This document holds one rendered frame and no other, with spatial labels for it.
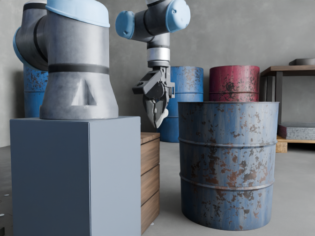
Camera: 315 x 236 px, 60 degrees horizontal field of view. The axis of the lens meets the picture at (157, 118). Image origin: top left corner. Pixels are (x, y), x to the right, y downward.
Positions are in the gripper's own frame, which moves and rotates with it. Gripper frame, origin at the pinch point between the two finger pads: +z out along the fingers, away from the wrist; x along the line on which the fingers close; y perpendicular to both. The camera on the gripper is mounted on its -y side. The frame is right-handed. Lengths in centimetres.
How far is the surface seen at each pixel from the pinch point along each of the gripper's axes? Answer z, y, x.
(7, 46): -67, 101, 243
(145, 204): 30.5, 6.6, 8.1
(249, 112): -3.6, 24.1, -24.7
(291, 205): 41, 61, -37
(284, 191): 41, 81, -32
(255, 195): 27.3, 27.8, -26.7
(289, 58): -62, 312, -16
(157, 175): 23.1, 19.3, 10.4
